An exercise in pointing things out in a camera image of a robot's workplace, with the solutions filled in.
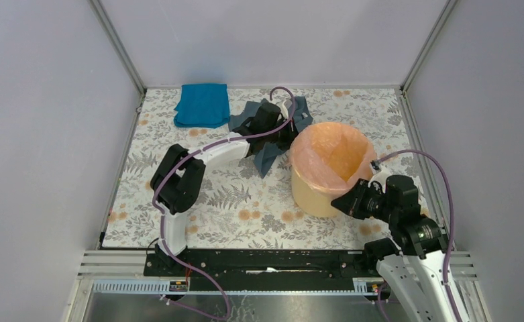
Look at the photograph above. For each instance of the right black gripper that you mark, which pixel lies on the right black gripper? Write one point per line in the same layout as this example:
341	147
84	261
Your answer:
352	204

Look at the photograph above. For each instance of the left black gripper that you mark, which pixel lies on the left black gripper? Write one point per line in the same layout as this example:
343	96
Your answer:
292	134

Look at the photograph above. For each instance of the yellow round trash bin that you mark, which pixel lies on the yellow round trash bin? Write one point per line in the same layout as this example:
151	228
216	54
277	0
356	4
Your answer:
315	200

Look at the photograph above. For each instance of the pink plastic trash bag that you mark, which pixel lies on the pink plastic trash bag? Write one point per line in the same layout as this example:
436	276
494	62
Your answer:
328	155

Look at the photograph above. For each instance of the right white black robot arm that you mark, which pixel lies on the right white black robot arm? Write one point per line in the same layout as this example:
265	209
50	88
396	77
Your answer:
414	261

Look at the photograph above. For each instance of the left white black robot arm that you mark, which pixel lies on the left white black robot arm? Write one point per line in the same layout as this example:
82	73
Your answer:
178	179

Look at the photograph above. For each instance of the grey crumpled shirt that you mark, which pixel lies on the grey crumpled shirt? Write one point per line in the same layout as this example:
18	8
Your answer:
266	157

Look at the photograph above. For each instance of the folded blue cloth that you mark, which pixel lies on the folded blue cloth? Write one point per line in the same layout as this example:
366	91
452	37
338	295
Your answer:
202	105

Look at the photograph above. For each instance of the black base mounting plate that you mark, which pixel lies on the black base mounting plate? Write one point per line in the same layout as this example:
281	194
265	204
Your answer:
216	265

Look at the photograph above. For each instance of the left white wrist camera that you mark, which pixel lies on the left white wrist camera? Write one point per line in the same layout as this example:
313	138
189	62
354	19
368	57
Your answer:
287	109

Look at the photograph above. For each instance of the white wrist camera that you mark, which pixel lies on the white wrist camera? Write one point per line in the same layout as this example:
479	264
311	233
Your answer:
287	109
379	176

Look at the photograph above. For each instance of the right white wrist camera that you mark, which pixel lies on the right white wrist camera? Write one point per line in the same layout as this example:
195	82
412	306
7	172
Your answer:
379	176

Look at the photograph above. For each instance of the perforated metal cable rail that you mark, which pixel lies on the perforated metal cable rail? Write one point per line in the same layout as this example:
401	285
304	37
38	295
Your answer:
241	285

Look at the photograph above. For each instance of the left aluminium corner post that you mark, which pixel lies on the left aluminium corner post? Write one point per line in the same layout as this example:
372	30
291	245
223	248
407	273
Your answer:
109	29

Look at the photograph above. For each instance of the aluminium corner post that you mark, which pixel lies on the aluminium corner post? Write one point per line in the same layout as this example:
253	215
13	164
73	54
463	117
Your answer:
109	29
437	28

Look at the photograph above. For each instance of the right aluminium corner post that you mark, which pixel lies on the right aluminium corner post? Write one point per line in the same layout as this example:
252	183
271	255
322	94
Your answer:
437	28

